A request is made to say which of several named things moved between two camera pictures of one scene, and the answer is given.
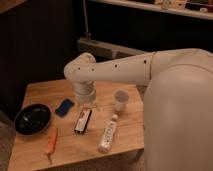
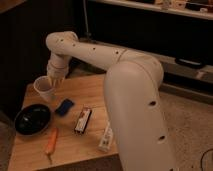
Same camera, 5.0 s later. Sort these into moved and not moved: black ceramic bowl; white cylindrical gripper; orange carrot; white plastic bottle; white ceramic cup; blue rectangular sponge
Moved: white cylindrical gripper; white ceramic cup
Not moved: blue rectangular sponge; black ceramic bowl; orange carrot; white plastic bottle
